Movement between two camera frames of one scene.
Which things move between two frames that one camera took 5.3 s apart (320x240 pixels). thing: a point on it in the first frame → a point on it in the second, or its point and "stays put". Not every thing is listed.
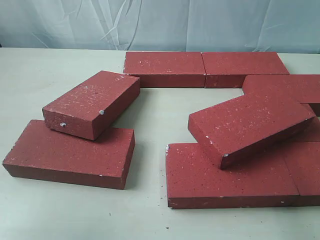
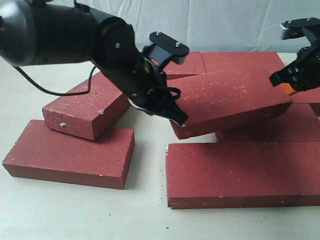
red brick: x=235 y=128 → x=214 y=102
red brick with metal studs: x=88 y=110 stays put
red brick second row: x=300 y=88 → x=301 y=107
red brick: x=228 y=70 stays put
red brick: x=44 y=152 stays put
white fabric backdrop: x=241 y=26 stays put
